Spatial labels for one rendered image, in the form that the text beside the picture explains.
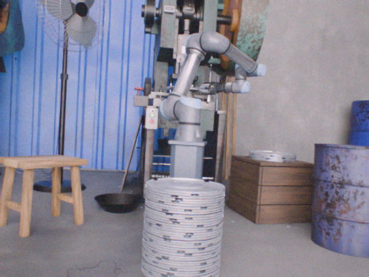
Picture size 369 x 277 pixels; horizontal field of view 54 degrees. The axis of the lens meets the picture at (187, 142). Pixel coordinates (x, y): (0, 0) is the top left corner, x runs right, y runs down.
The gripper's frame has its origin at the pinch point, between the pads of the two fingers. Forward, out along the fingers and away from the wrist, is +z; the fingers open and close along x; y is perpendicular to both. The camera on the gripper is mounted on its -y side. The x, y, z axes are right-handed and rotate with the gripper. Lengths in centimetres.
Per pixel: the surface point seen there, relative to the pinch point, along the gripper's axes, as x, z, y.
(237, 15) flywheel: -56, -14, -26
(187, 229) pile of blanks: 61, -58, 123
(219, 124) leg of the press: 24.6, -15.2, -0.2
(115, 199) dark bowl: 74, 34, 48
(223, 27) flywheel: -56, 9, -55
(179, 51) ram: -27.1, 18.4, -0.2
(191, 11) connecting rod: -56, 12, -4
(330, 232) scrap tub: 73, -94, 50
